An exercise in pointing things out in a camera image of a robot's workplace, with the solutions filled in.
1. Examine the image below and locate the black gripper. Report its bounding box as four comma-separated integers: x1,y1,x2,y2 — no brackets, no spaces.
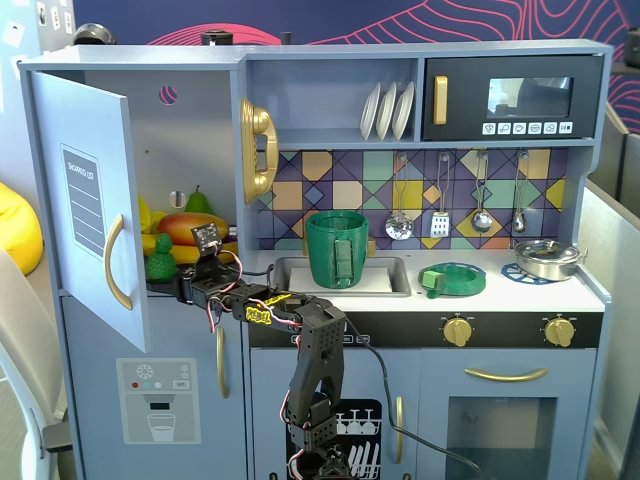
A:
146,252,244,307

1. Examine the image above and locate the green toy pineapple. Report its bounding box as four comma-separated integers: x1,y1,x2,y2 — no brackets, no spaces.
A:
146,232,178,281

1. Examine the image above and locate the blue shopping list cabinet door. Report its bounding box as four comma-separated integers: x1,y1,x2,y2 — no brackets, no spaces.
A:
27,69,151,354

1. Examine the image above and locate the toy mango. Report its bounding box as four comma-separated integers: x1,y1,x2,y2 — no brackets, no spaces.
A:
158,212,231,247

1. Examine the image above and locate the yellow toy banana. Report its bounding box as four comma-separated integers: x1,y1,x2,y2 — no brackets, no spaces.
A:
137,194,170,259

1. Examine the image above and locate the green toy pear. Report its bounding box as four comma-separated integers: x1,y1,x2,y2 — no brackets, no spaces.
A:
183,185,212,215

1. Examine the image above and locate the yellow beanbag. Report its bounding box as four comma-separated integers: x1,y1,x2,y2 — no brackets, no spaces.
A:
0,182,45,276

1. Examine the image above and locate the green printed cup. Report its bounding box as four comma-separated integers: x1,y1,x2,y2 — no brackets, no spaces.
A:
305,210,370,290

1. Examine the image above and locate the white office chair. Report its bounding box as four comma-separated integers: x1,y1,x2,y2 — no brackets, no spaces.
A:
0,244,74,480

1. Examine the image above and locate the gold toy telephone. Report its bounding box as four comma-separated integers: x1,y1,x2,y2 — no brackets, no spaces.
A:
239,97,280,205

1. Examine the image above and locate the grey toy sink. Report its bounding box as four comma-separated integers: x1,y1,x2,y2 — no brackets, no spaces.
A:
273,256,412,297

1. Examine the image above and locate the steel toy skimmer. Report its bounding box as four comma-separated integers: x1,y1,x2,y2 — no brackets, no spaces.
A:
384,152,416,241

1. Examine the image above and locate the black round object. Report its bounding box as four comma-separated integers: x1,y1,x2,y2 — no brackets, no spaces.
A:
73,23,117,47

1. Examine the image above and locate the white toy plate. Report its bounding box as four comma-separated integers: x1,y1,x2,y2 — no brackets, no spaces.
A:
360,82,382,141
375,82,399,141
391,81,416,141

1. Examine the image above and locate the toy slotted spatula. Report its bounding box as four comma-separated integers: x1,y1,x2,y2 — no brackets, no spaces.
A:
429,152,450,240

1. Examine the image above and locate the white panel with magnets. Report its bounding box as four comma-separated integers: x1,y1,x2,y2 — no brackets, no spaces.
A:
34,0,76,54

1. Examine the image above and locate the blue toy kitchen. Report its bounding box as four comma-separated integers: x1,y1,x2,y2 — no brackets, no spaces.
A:
17,38,615,480

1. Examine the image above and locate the gold stove knob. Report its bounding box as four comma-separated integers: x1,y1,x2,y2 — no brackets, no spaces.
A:
543,315,575,349
443,315,474,347

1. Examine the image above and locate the steel toy ladle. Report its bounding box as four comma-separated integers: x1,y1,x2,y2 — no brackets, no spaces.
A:
471,151,494,234

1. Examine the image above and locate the blue trivet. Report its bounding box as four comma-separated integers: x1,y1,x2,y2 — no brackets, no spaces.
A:
501,260,551,286

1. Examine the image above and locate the black toy microwave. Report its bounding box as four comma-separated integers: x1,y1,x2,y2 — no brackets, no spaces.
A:
422,54,604,142

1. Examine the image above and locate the silver whisk utensil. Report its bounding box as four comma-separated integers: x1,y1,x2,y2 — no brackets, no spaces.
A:
511,151,530,235

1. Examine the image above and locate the steel toy pot with lid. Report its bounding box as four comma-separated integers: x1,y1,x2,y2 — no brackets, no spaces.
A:
509,238,587,282

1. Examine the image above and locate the grey desk divider panel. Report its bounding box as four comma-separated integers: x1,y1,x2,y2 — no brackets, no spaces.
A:
582,179,640,480

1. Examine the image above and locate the gold cabinet door handle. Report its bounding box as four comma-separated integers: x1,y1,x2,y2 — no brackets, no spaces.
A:
103,213,134,311

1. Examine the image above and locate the small wrist camera board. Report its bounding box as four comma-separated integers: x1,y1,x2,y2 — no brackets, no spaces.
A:
192,223,222,257

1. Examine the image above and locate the gold fridge door handle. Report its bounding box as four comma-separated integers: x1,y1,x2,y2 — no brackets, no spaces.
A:
215,327,230,400

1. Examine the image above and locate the gold dishwasher door handle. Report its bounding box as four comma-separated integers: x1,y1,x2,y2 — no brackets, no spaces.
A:
394,396,405,465

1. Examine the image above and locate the green ring dish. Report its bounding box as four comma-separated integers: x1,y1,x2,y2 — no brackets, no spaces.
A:
418,262,488,300

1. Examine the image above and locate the gold microwave handle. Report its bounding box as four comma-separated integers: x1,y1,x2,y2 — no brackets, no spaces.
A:
432,75,449,126

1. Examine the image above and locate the gold oven door handle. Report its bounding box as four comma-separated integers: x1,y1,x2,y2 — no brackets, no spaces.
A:
463,367,549,384

